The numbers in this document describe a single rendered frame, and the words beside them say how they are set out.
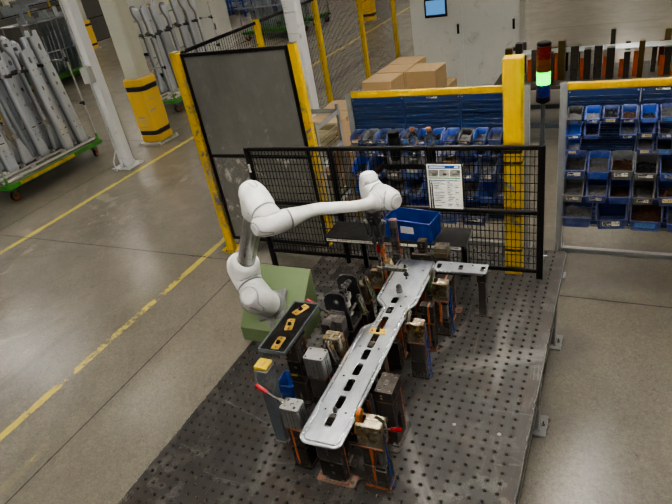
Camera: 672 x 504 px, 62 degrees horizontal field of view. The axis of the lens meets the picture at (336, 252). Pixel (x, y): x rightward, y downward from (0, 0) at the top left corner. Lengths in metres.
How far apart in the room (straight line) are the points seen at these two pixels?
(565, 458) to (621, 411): 0.51
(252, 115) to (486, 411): 3.29
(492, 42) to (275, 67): 4.96
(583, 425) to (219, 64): 3.84
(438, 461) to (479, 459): 0.17
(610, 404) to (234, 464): 2.26
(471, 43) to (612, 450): 6.81
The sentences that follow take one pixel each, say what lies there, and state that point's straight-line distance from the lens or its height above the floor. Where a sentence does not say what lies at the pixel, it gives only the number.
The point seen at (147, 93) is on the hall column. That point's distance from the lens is 10.10.
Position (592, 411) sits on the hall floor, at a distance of 3.81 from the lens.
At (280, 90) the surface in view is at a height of 1.63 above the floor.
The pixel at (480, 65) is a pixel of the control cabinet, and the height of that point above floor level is 0.54.
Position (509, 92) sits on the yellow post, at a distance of 3.18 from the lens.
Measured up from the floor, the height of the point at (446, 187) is 1.29.
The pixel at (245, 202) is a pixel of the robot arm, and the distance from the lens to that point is 2.74.
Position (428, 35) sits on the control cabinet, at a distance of 9.36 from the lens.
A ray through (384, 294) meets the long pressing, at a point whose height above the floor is 1.00.
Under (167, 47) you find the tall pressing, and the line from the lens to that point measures 12.62.
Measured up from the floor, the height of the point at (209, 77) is 1.77.
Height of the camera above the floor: 2.72
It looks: 30 degrees down
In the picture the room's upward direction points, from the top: 11 degrees counter-clockwise
